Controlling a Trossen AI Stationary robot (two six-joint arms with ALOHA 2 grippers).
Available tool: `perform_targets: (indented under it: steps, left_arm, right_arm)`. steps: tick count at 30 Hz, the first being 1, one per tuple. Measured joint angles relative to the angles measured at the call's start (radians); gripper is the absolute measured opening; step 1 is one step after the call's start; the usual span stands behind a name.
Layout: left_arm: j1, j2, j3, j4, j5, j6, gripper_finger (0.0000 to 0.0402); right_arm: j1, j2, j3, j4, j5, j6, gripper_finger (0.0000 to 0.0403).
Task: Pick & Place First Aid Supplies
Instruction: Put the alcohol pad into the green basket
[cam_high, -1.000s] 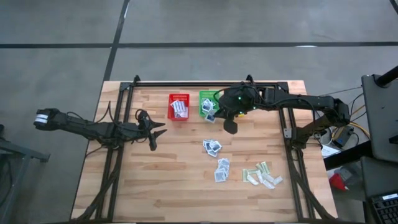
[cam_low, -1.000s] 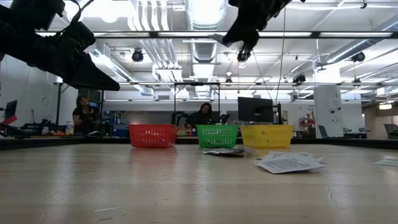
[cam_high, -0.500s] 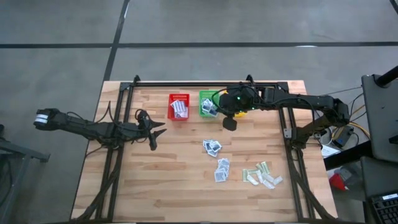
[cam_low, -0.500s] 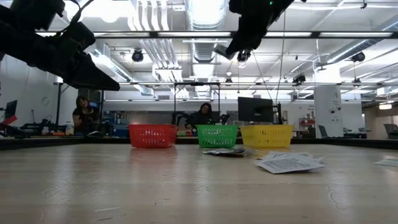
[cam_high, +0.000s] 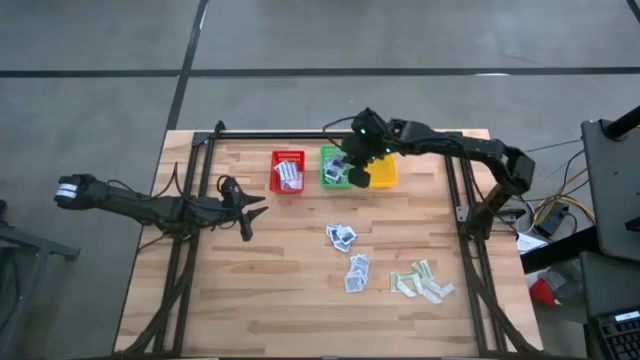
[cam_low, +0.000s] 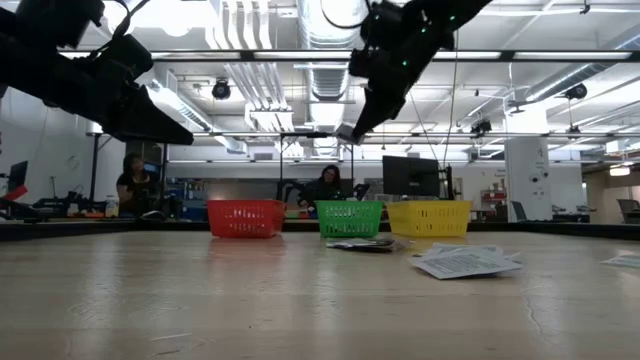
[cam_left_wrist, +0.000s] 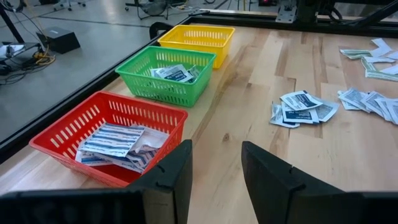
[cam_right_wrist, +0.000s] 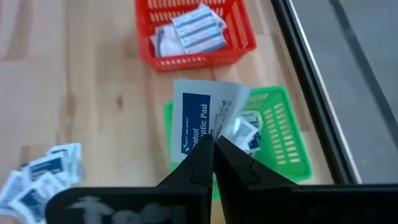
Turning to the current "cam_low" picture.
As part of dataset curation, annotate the small green and white packet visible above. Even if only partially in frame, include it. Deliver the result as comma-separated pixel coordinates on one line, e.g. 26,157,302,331
598,254,640,270

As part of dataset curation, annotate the black ceiling camera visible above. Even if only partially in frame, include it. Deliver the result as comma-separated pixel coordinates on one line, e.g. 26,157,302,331
564,82,589,101
212,78,233,101

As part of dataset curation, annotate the person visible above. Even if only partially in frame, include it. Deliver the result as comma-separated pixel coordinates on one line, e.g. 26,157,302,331
115,152,162,217
298,163,352,211

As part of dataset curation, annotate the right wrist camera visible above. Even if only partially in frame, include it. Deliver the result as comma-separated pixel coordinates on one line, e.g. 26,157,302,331
359,1,407,50

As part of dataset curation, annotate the silver ceiling duct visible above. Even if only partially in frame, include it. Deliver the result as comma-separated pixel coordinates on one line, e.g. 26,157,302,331
298,0,369,102

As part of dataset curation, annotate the green plastic basket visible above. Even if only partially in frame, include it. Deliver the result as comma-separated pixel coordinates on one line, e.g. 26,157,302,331
314,199,385,239

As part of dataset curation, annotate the black computer monitor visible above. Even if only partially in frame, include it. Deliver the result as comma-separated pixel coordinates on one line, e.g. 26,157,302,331
6,159,30,194
382,155,442,198

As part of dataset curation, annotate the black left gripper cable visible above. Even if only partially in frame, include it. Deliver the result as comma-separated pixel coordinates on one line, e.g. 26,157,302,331
89,0,151,57

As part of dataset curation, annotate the red plastic basket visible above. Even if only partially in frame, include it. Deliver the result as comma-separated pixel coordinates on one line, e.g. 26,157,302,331
206,199,287,239

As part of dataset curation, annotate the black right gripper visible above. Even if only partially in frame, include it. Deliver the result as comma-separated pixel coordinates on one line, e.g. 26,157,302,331
348,29,441,143

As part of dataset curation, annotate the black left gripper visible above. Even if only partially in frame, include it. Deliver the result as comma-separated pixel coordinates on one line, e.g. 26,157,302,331
44,34,194,146

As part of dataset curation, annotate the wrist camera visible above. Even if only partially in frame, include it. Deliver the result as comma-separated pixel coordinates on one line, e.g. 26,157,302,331
14,0,106,50
359,1,407,50

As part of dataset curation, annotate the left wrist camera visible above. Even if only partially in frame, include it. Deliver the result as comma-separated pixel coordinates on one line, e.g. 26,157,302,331
14,0,106,50

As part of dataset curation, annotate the yellow plastic basket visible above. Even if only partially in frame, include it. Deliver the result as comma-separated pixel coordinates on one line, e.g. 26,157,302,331
386,199,473,239

